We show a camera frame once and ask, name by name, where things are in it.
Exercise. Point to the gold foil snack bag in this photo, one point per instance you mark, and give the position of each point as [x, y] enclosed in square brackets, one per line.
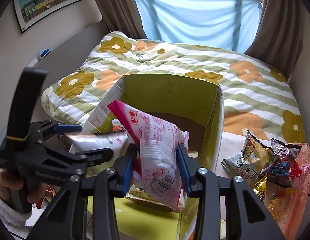
[260, 188]

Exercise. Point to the grey headboard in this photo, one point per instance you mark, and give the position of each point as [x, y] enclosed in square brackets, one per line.
[71, 54]

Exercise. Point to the brown curtain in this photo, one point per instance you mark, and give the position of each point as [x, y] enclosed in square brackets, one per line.
[279, 39]
[122, 15]

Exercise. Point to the orange white chip bag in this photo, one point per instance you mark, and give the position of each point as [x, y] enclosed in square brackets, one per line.
[139, 196]

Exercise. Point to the blue white item on headboard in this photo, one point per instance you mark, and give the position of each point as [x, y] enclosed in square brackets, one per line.
[41, 56]

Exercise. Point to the dark blue red snack bag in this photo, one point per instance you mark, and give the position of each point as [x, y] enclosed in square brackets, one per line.
[285, 171]

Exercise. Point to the left brown curtain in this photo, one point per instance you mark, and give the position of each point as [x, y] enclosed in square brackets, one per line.
[122, 15]

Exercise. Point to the grey potato chip bag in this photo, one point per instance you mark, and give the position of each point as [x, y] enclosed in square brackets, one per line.
[251, 161]

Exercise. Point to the green cardboard box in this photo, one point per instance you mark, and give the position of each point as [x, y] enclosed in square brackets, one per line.
[170, 119]

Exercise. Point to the blue shrimp flake bag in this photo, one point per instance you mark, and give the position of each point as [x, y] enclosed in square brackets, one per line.
[117, 140]

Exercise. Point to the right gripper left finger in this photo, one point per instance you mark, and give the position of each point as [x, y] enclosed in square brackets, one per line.
[66, 216]

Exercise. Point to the pink floral table cloth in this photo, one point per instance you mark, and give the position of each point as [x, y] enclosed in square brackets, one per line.
[285, 205]

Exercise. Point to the floral striped duvet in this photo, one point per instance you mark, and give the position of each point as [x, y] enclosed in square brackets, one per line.
[257, 96]

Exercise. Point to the left hand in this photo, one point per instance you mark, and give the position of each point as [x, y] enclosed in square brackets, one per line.
[8, 182]

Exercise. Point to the framed town picture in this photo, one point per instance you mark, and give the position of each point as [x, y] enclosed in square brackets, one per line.
[29, 12]

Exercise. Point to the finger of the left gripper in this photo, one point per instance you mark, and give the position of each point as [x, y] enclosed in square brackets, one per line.
[97, 157]
[63, 129]

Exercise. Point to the right brown curtain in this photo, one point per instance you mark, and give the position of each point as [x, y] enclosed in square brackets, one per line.
[279, 39]

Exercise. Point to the light blue hanging cloth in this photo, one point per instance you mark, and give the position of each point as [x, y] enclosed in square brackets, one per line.
[226, 24]

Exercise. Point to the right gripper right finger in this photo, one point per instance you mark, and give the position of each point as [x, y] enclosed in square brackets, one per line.
[246, 215]

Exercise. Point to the pink white snack bag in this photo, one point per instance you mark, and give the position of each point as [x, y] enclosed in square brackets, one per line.
[157, 140]

